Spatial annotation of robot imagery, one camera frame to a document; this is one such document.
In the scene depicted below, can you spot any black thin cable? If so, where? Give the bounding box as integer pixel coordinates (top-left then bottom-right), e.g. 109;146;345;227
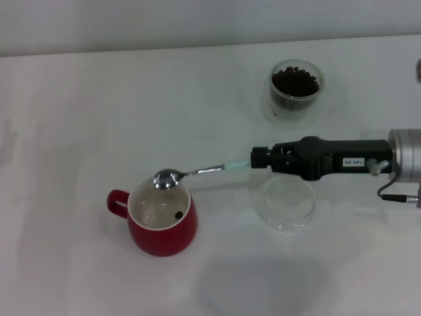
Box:
377;180;421;203

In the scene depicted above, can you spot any red ceramic mug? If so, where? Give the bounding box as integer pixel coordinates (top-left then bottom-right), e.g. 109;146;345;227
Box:
105;182;199;257

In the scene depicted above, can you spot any blue-handled metal spoon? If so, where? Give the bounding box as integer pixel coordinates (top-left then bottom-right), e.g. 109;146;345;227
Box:
153;159;253;191

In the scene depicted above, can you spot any glass cup of coffee beans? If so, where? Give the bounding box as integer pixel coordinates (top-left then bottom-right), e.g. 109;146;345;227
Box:
271;65;320;109

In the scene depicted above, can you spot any round clear glass dish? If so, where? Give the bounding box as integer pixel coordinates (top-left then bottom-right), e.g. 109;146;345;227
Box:
255;174;317;233

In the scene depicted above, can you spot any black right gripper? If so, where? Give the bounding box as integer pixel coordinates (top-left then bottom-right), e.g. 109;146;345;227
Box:
249;135;395;182

